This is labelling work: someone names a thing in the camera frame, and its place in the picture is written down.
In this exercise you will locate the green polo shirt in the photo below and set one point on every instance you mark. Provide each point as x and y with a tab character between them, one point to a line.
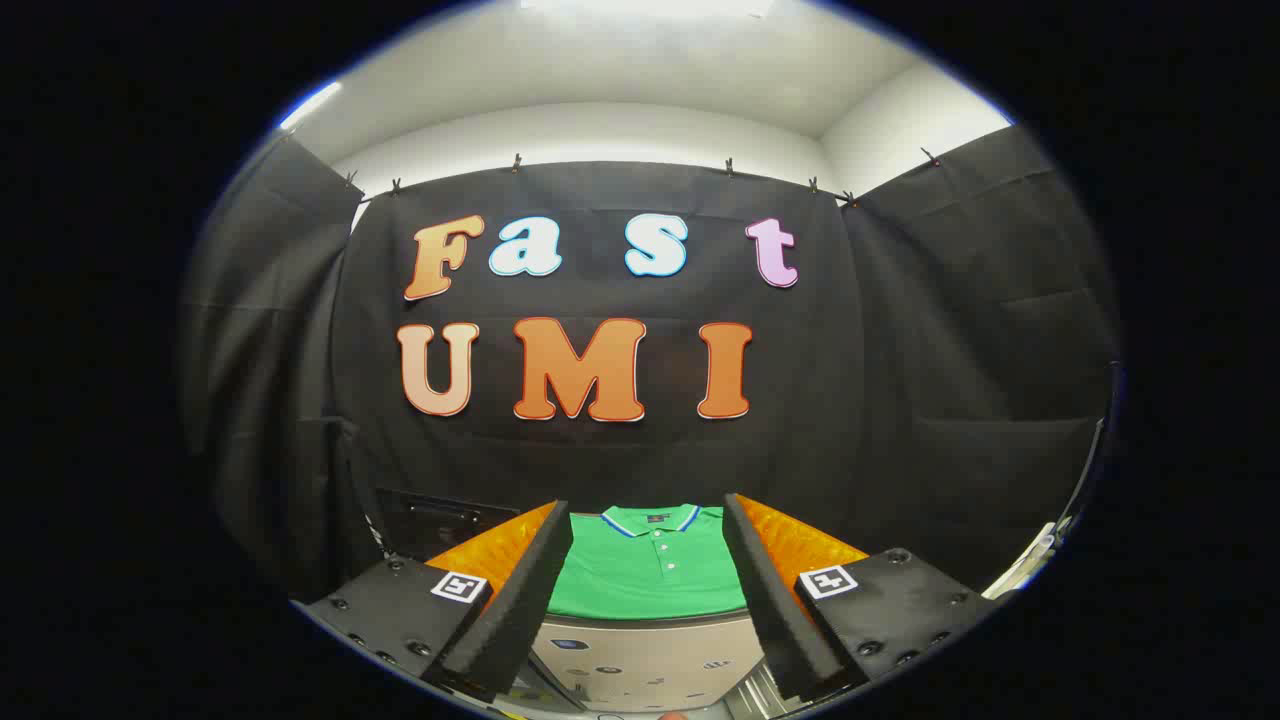
650	580

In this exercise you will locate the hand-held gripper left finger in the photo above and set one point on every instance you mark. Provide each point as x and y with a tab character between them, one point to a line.
520	610

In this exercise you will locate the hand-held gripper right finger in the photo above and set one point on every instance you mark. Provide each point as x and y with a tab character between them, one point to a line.
775	610

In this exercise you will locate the dark transparent washing machine lid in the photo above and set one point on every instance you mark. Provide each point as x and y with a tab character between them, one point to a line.
440	520

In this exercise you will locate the row of small cloth clips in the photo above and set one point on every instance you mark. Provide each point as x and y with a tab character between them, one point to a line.
517	162

